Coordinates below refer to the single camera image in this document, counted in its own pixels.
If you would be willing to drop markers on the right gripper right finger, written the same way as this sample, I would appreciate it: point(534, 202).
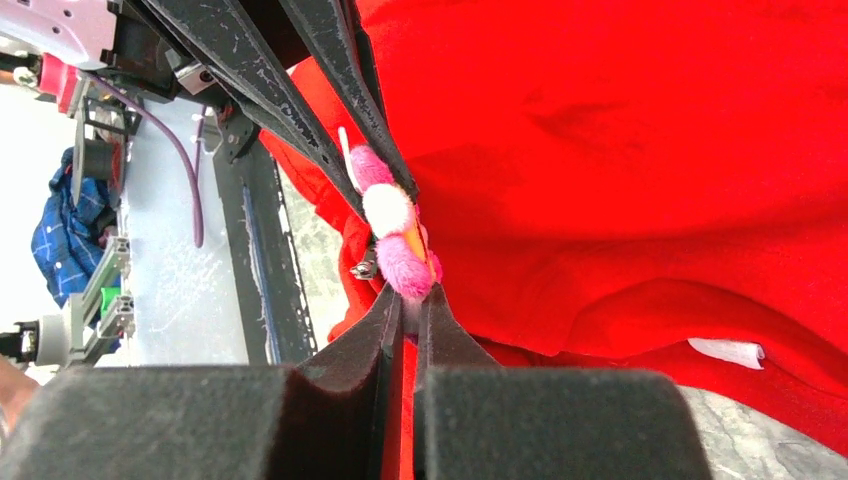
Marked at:
point(476, 419)

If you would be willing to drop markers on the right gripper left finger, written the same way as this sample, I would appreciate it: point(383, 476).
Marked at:
point(334, 416)

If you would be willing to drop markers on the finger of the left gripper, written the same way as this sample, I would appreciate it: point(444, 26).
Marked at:
point(226, 40)
point(333, 33)

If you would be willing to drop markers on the pink flower plush brooch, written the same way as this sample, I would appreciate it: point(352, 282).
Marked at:
point(403, 255)

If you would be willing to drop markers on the red t-shirt garment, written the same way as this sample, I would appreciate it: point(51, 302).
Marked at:
point(644, 184)

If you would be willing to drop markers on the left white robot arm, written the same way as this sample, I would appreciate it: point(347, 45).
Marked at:
point(126, 41)

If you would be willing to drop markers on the blue plaid shirt person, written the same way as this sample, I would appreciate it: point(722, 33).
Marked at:
point(68, 242)

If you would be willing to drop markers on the aluminium frame rail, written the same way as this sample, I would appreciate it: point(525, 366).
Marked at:
point(89, 325)

